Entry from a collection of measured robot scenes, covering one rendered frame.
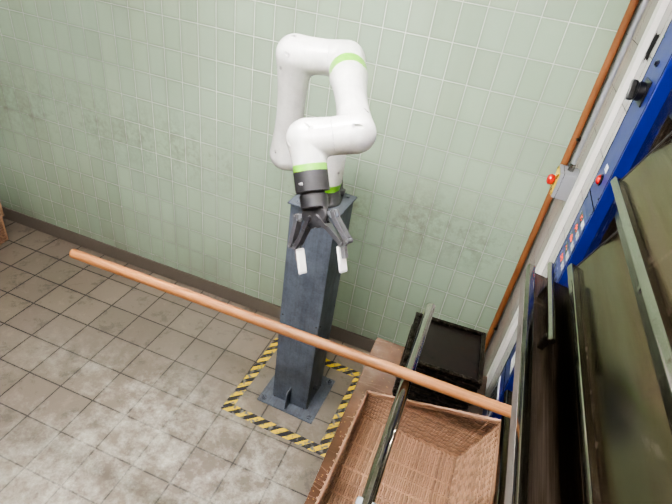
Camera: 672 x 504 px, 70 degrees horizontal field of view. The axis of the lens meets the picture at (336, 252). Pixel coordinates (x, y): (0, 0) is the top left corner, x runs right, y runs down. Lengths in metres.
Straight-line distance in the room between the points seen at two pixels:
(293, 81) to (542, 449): 1.25
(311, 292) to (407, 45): 1.13
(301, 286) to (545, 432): 1.35
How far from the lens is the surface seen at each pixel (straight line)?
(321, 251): 2.00
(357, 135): 1.26
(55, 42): 3.28
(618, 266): 1.30
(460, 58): 2.20
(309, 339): 1.35
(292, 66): 1.63
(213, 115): 2.71
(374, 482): 1.15
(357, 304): 2.86
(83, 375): 2.96
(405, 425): 1.94
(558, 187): 1.96
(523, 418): 1.01
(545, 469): 1.00
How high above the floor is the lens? 2.15
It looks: 34 degrees down
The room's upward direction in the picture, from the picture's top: 9 degrees clockwise
